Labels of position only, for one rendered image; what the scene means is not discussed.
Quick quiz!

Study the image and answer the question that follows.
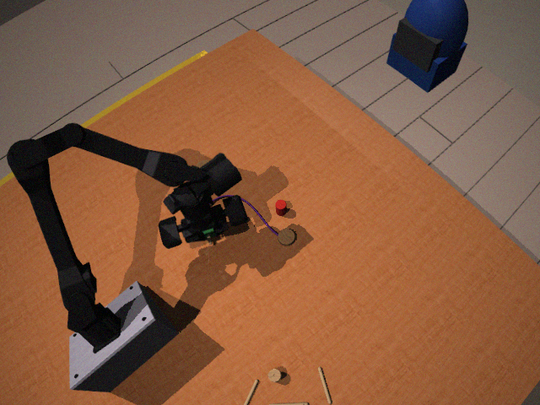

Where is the red cylinder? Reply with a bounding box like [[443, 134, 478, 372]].
[[275, 200, 287, 216]]

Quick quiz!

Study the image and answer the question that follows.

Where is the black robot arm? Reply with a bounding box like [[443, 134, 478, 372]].
[[7, 123, 242, 354]]

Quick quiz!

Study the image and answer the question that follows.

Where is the small brown wooden cylinder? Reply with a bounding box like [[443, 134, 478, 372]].
[[268, 369, 281, 382]]

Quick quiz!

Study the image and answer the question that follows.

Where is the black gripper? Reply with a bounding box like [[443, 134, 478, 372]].
[[159, 195, 248, 249]]

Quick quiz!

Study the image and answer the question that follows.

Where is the green block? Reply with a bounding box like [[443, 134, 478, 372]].
[[203, 229, 215, 240]]

